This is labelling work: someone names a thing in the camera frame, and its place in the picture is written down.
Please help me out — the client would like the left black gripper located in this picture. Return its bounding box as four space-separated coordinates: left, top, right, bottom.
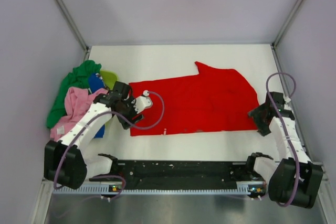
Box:
115 96 144 129

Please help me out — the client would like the red t shirt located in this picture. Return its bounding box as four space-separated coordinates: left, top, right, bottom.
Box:
130 62 259 136

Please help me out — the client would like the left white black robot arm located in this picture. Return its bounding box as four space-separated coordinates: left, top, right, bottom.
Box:
44 81 153 189

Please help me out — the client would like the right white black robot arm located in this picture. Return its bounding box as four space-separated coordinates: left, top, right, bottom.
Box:
245 92 323 209

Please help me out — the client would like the lime green tray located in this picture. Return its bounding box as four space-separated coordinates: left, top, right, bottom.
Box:
100 70 119 89

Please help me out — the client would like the blue t shirt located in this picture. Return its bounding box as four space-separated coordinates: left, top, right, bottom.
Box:
88 73 106 138

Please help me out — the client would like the pink t shirt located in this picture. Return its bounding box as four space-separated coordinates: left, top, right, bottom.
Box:
50 87 108 141

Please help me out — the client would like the green t shirt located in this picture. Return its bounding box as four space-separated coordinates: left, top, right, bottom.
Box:
46 60 102 129

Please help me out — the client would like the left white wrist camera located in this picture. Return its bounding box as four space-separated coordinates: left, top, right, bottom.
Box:
134 90 153 113

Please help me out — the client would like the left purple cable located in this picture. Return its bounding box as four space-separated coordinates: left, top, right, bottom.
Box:
53 90 165 200

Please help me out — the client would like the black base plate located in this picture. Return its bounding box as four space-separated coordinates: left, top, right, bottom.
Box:
89 159 276 190

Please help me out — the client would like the grey slotted cable duct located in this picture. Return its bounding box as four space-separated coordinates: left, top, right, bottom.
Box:
53 184 251 195

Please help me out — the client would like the left aluminium frame post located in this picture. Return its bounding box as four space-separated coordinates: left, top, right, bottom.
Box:
54 0 89 53

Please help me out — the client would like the aluminium frame post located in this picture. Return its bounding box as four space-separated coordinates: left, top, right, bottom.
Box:
271 0 306 50
54 0 89 53

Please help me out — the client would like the right aluminium frame post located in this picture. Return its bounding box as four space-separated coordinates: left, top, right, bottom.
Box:
271 0 306 50

